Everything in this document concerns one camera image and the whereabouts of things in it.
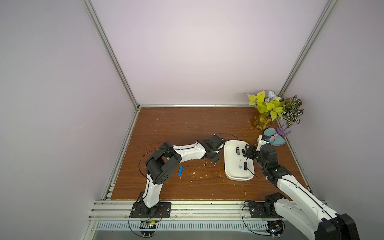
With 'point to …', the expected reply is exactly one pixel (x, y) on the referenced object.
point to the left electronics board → (147, 228)
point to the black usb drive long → (245, 166)
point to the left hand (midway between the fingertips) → (217, 155)
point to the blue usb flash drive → (180, 170)
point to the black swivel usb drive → (243, 153)
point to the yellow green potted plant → (269, 107)
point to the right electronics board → (275, 227)
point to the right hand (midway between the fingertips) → (250, 143)
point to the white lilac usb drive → (240, 163)
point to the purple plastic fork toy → (282, 132)
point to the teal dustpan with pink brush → (275, 139)
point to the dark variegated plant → (291, 111)
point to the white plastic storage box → (237, 166)
